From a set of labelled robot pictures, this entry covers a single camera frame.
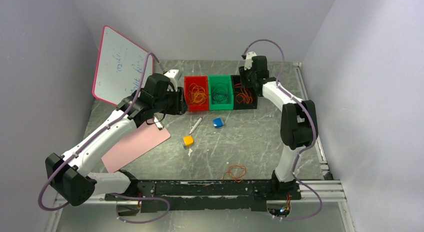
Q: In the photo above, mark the blue eraser block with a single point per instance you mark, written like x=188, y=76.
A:
x=218, y=122

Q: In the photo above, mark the pink clipboard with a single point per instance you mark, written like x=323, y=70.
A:
x=134, y=145

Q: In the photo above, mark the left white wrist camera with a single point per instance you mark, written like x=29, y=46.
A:
x=174, y=75

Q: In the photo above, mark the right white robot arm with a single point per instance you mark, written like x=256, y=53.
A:
x=298, y=130

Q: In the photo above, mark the green plastic bin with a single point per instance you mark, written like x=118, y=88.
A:
x=220, y=92

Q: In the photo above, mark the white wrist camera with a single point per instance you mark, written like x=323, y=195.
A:
x=248, y=61
x=174, y=75

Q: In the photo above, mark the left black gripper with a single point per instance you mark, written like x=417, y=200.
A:
x=180, y=107

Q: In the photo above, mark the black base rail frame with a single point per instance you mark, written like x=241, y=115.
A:
x=223, y=194

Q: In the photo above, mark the yellow eraser block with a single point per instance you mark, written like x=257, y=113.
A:
x=187, y=141

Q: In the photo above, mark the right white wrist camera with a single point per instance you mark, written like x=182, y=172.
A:
x=248, y=61

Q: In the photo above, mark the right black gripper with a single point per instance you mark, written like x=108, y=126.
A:
x=242, y=73

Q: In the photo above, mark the black plastic bin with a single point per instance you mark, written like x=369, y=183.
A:
x=244, y=99

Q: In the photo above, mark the pink framed whiteboard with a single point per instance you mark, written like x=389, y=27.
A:
x=120, y=67

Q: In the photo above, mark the white marker pen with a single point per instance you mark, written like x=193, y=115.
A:
x=195, y=125

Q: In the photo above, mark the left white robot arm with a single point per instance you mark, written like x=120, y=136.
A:
x=70, y=174

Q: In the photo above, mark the red plastic bin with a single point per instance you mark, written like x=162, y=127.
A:
x=196, y=92

